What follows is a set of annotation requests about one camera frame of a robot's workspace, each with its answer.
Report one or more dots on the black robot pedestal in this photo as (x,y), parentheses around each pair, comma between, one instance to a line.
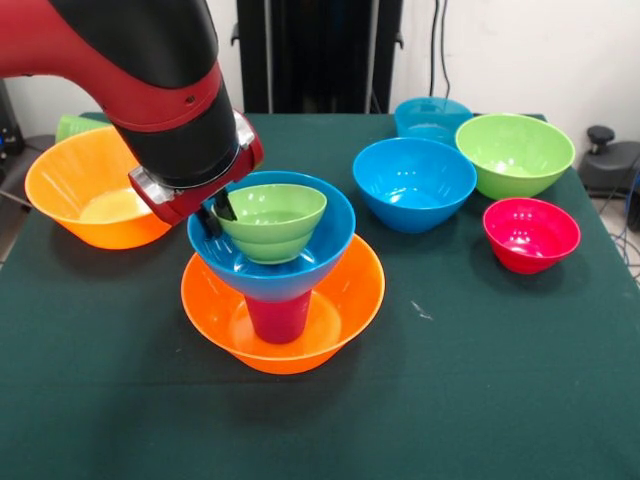
(320,50)

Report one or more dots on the small green plastic bowl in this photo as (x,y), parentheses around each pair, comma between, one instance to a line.
(275,215)

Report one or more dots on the dark green table cloth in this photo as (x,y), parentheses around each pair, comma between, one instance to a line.
(470,400)

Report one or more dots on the black stand base with knob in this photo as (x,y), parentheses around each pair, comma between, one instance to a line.
(615,165)

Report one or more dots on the large green plastic bowl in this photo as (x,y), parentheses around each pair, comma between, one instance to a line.
(515,145)

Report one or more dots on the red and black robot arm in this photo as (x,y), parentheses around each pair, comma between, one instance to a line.
(150,75)

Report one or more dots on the purple plastic cup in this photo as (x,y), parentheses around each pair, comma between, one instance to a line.
(277,320)

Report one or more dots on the dark grey stand base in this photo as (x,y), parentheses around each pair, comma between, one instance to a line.
(22,165)

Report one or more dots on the large orange plastic bowl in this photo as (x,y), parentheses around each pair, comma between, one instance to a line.
(65,190)
(355,300)

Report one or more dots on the small translucent blue bowl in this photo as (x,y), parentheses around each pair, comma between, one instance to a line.
(432,117)

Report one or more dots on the green plastic cup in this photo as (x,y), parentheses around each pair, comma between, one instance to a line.
(75,127)

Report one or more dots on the blue plastic bowl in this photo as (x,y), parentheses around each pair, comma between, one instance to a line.
(412,175)
(335,235)

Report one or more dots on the black equipment box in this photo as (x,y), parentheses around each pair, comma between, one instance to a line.
(10,130)

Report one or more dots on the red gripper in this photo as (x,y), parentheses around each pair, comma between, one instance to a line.
(200,197)

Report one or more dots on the small pink plastic bowl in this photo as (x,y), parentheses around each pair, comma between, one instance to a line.
(530,230)

